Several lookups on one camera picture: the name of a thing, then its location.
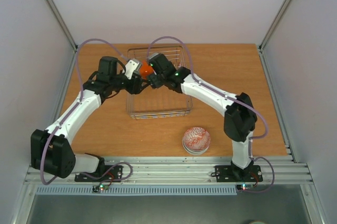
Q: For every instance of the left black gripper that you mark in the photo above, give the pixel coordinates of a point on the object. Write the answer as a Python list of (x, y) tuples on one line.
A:
[(135, 88)]

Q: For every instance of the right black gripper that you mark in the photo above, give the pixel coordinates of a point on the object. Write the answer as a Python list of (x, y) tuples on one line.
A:
[(154, 80)]

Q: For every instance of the white and orange bowl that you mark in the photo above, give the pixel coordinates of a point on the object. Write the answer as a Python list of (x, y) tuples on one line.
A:
[(145, 70)]

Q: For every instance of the teal patterned ceramic bowl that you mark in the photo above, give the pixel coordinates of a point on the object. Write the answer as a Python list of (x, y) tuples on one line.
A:
[(135, 65)]

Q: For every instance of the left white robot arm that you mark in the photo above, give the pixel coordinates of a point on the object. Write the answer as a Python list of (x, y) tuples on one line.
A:
[(51, 150)]

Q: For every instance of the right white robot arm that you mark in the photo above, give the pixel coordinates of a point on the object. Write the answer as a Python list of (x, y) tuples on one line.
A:
[(239, 118)]

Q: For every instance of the red patterned ceramic bowl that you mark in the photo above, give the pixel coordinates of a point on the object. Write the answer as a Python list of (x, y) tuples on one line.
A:
[(196, 138)]

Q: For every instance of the bottom striped ceramic bowl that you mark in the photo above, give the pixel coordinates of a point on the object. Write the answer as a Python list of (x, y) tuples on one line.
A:
[(195, 152)]

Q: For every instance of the left small circuit board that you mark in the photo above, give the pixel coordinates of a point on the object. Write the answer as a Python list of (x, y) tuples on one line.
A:
[(100, 188)]

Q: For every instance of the small circuit board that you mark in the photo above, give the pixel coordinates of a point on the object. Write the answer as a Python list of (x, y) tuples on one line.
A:
[(100, 188), (245, 187)]

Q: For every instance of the right small circuit board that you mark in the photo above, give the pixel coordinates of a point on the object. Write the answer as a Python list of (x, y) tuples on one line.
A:
[(245, 187)]

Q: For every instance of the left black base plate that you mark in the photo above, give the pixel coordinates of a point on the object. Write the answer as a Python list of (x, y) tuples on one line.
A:
[(113, 174)]

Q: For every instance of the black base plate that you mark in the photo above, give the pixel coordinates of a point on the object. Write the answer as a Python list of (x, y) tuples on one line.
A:
[(227, 173), (113, 174)]

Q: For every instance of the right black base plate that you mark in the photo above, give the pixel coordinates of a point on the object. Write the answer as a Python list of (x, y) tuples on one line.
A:
[(227, 173)]

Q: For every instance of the grey slotted cable duct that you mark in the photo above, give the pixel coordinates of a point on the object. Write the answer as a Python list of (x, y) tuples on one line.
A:
[(140, 190)]

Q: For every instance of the aluminium rail frame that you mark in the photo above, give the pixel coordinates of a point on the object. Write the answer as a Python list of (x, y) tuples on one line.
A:
[(197, 170)]

